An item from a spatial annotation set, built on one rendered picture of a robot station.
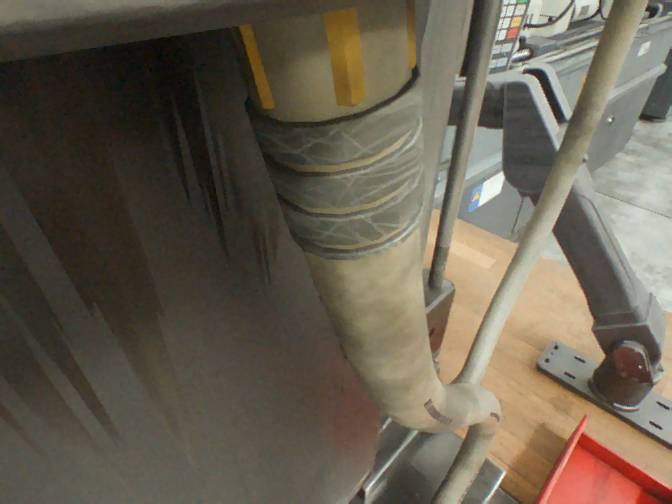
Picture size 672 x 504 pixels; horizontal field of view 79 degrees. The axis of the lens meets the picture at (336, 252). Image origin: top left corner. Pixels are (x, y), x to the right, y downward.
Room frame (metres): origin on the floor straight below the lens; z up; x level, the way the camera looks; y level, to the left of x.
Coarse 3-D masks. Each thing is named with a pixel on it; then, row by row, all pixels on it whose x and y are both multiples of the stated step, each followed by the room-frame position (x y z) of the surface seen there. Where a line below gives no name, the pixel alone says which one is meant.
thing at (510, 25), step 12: (504, 0) 1.19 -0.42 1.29; (516, 0) 1.21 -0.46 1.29; (528, 0) 1.24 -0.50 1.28; (468, 12) 1.22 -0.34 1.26; (504, 12) 1.20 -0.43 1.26; (516, 12) 1.22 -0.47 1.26; (468, 24) 1.21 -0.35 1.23; (504, 24) 1.21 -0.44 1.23; (516, 24) 1.23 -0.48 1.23; (504, 36) 1.22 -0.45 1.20; (516, 36) 1.25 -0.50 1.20; (504, 48) 1.23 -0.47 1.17; (492, 60) 1.22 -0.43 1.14; (504, 60) 1.24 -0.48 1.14; (456, 72) 1.22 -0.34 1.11; (492, 72) 1.23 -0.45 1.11
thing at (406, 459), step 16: (384, 416) 0.14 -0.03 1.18; (384, 432) 0.13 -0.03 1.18; (400, 432) 0.14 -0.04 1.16; (416, 432) 0.14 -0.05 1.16; (448, 432) 0.15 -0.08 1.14; (384, 448) 0.13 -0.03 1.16; (400, 448) 0.13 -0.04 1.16; (416, 448) 0.14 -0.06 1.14; (432, 448) 0.14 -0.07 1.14; (448, 448) 0.14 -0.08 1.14; (384, 464) 0.12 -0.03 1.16; (400, 464) 0.13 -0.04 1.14; (416, 464) 0.13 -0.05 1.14; (432, 464) 0.13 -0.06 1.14; (448, 464) 0.13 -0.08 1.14; (368, 480) 0.11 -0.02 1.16; (384, 480) 0.12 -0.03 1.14; (400, 480) 0.12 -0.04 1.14; (416, 480) 0.12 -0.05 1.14; (432, 480) 0.12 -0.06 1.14; (480, 480) 0.12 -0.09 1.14; (496, 480) 0.12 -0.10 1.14; (368, 496) 0.11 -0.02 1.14; (384, 496) 0.11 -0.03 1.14; (400, 496) 0.11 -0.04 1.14; (416, 496) 0.11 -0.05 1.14; (432, 496) 0.11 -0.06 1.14; (464, 496) 0.11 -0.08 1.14; (480, 496) 0.11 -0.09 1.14
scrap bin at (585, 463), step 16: (576, 432) 0.25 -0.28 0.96; (576, 448) 0.25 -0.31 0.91; (592, 448) 0.25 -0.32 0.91; (608, 448) 0.24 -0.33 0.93; (560, 464) 0.21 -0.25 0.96; (576, 464) 0.23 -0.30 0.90; (592, 464) 0.23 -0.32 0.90; (608, 464) 0.23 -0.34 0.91; (624, 464) 0.23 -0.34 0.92; (560, 480) 0.22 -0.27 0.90; (576, 480) 0.22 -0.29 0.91; (592, 480) 0.22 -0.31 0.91; (608, 480) 0.22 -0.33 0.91; (624, 480) 0.22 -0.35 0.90; (640, 480) 0.21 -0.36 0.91; (656, 480) 0.21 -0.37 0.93; (544, 496) 0.18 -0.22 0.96; (560, 496) 0.20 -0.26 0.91; (576, 496) 0.20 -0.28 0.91; (592, 496) 0.20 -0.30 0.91; (608, 496) 0.20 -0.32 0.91; (624, 496) 0.20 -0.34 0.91; (640, 496) 0.20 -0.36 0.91; (656, 496) 0.20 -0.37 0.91
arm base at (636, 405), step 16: (544, 352) 0.40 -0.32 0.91; (560, 352) 0.40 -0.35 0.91; (576, 352) 0.40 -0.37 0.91; (544, 368) 0.37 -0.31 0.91; (560, 368) 0.37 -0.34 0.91; (576, 368) 0.37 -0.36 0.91; (592, 368) 0.37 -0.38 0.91; (608, 368) 0.33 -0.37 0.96; (656, 368) 0.32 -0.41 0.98; (576, 384) 0.34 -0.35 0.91; (592, 384) 0.34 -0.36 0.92; (608, 384) 0.32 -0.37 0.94; (624, 384) 0.31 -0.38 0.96; (592, 400) 0.32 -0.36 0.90; (608, 400) 0.31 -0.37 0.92; (624, 400) 0.31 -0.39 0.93; (640, 400) 0.31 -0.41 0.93; (656, 400) 0.32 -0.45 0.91; (624, 416) 0.29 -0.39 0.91; (640, 416) 0.29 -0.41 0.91; (656, 416) 0.29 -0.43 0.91; (656, 432) 0.27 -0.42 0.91
